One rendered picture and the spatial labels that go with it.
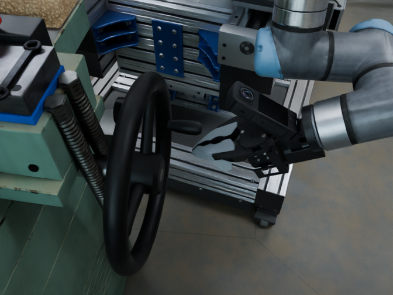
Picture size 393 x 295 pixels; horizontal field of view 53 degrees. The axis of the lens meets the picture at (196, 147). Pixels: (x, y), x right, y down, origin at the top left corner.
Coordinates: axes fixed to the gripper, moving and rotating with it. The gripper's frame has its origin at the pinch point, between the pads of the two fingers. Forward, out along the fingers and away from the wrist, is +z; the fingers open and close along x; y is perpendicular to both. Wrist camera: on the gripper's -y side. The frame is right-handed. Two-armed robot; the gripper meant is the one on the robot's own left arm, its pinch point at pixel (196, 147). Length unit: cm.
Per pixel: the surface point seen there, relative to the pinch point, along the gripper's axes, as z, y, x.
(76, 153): 4.9, -17.9, -13.9
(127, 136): -4.7, -19.1, -15.1
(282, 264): 14, 79, 15
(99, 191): 8.9, -9.1, -13.2
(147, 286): 52, 57, 1
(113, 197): -2.5, -16.1, -20.8
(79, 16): 14.1, -22.7, 16.4
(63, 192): 7.1, -15.9, -18.1
